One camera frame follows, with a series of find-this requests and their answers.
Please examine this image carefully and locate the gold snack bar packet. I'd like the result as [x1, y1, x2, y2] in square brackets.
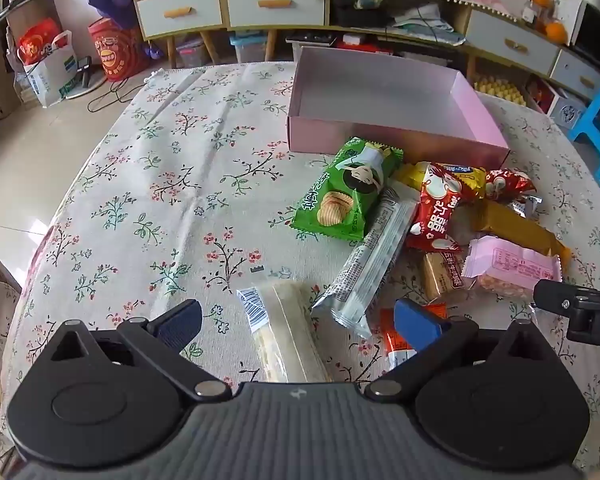
[466, 201, 572, 267]

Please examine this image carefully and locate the pink snack packet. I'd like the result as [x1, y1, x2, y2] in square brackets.
[461, 235, 564, 302]

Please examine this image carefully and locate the small black device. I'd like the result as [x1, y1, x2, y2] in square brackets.
[75, 57, 99, 89]

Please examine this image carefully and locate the silver foil candy wrapper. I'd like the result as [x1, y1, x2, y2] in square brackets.
[511, 196, 544, 219]

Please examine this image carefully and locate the white printed box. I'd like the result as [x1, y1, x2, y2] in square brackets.
[549, 87, 589, 129]

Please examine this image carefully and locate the pile of white papers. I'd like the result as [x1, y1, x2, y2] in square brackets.
[386, 4, 467, 47]

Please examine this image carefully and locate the black microwave oven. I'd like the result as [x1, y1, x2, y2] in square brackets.
[571, 2, 600, 67]

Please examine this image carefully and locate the brown biscuit packet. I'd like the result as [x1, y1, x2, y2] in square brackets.
[421, 251, 469, 304]

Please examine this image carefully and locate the red plastic bag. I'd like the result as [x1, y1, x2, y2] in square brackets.
[17, 17, 64, 66]

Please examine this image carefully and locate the large red snack packet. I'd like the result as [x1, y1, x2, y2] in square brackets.
[406, 161, 477, 254]

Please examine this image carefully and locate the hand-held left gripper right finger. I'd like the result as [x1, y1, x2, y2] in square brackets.
[367, 297, 557, 402]

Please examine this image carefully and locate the yellow snack packet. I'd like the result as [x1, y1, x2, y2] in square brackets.
[394, 162, 488, 202]

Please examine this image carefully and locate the black flat keyboard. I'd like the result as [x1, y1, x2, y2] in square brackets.
[285, 32, 338, 49]

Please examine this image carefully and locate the clear bin blue lid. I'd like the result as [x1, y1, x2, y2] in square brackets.
[229, 35, 272, 64]

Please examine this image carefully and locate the long silver snack packet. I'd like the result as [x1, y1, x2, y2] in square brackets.
[310, 186, 421, 340]

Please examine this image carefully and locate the orange snack packet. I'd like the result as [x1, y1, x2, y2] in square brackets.
[378, 303, 449, 376]

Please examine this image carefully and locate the red round printed bag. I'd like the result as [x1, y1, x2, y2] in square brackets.
[88, 17, 152, 84]

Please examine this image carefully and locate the yellow egg tray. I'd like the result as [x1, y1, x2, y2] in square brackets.
[472, 74, 529, 107]

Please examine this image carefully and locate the clear cracker packet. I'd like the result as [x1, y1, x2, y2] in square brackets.
[236, 280, 333, 385]

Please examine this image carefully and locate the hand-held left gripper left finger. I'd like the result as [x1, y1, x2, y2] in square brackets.
[44, 299, 232, 403]

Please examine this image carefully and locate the small red snack packet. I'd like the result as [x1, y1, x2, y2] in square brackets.
[484, 168, 537, 202]

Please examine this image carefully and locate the pink cardboard box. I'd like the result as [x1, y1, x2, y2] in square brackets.
[286, 46, 511, 168]

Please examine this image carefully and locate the white drawer wooden handle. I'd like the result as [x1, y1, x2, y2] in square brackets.
[550, 49, 600, 102]
[135, 0, 224, 39]
[224, 0, 327, 29]
[464, 9, 562, 72]

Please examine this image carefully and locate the red shoebox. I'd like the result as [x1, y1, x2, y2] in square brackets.
[342, 34, 397, 57]

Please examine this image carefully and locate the blue plastic stool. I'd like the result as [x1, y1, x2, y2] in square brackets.
[567, 74, 600, 191]

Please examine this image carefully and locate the floral tablecloth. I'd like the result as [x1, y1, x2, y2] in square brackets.
[0, 62, 600, 480]

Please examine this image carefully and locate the wooden cabinet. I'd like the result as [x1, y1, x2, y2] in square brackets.
[125, 0, 600, 107]

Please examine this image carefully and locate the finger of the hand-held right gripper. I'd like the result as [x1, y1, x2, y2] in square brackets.
[532, 279, 582, 312]

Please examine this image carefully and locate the black floor cable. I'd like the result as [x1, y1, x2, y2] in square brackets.
[87, 76, 147, 114]

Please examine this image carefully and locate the green chip packet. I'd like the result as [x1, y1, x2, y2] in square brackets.
[291, 136, 405, 242]

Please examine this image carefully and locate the clear storage bin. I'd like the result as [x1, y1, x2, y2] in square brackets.
[176, 39, 212, 69]

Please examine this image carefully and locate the white shopping bag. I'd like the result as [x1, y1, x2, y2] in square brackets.
[22, 30, 79, 109]

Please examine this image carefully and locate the wooden desk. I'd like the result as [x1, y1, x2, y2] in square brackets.
[0, 0, 52, 122]

